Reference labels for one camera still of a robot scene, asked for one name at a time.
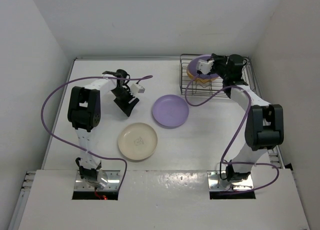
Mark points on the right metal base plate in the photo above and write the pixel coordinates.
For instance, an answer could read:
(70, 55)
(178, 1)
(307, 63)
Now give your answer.
(216, 184)

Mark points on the orange plate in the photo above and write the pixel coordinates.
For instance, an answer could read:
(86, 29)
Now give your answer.
(203, 79)

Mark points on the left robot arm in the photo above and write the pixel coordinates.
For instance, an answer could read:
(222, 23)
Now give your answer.
(84, 114)

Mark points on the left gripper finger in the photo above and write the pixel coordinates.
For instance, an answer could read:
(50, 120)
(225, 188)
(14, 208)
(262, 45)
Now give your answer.
(132, 104)
(124, 106)

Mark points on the metal base plate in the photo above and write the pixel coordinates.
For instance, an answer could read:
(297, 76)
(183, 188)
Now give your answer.
(108, 181)
(216, 184)

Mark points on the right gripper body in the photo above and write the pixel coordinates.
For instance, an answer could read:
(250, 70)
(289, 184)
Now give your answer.
(219, 67)

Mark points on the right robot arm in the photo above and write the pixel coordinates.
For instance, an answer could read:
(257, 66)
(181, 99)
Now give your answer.
(263, 122)

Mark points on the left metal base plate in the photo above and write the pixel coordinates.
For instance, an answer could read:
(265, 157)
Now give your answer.
(108, 181)

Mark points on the cream plate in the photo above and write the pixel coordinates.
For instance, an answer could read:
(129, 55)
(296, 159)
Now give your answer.
(137, 141)

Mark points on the purple plate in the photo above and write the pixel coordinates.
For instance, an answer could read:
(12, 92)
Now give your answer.
(170, 111)
(192, 64)

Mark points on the wire dish rack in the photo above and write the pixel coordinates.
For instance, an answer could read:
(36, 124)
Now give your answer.
(198, 88)

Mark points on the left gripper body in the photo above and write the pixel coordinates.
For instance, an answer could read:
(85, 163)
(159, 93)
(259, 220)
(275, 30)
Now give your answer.
(122, 93)

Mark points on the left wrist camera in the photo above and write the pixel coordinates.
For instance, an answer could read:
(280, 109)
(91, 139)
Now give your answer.
(136, 88)

